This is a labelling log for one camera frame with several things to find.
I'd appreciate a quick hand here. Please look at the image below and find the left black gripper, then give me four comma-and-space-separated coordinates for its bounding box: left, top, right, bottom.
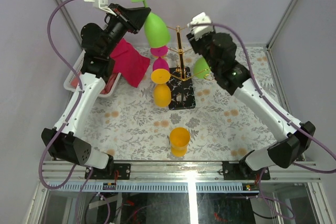
101, 3, 148, 57

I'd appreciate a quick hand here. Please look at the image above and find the green wine glass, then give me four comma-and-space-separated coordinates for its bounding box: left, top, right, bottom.
193, 57, 211, 79
131, 0, 171, 48

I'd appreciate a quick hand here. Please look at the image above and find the magenta plastic wine glass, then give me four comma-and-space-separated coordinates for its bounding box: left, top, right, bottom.
150, 46, 169, 71

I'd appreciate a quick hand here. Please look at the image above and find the orange wine glass front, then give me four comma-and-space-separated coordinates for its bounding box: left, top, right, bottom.
170, 127, 191, 157

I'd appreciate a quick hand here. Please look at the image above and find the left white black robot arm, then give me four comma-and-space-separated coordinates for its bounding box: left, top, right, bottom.
41, 4, 151, 179

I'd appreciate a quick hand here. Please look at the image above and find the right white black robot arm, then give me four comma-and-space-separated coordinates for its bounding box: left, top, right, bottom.
186, 31, 316, 179

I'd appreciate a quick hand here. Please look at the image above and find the gold wine glass rack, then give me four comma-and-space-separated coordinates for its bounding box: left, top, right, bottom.
167, 26, 196, 110

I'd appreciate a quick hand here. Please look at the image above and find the magenta cloth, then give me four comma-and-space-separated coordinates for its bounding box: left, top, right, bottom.
110, 39, 150, 88

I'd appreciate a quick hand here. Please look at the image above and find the pink cloth in basket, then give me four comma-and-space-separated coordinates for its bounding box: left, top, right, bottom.
100, 73, 118, 95

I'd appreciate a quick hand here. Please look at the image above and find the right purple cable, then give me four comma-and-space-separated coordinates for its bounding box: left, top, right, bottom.
190, 23, 336, 219

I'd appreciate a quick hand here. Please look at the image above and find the purple cable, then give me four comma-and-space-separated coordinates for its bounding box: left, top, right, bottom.
190, 23, 336, 219
38, 0, 111, 224

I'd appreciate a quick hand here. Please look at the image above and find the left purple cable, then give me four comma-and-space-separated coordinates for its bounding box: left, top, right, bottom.
38, 0, 111, 224

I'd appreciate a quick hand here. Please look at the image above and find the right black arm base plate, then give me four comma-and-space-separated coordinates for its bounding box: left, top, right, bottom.
222, 161, 262, 180

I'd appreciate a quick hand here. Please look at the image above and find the aluminium mounting rail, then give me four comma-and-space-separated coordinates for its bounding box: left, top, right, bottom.
42, 161, 322, 183

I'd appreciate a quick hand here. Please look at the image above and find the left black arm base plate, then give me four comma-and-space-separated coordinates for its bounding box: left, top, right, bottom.
85, 162, 131, 181

